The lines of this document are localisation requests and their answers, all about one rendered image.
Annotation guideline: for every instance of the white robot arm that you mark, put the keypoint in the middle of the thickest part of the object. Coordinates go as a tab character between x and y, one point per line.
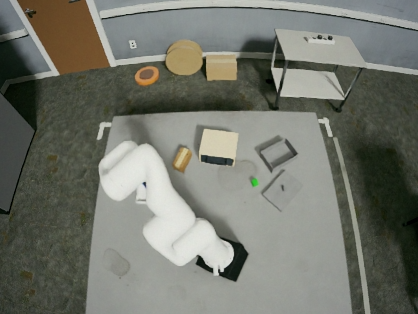
121	173

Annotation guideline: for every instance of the brown cardboard box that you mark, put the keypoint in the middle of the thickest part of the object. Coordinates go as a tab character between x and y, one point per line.
182	159

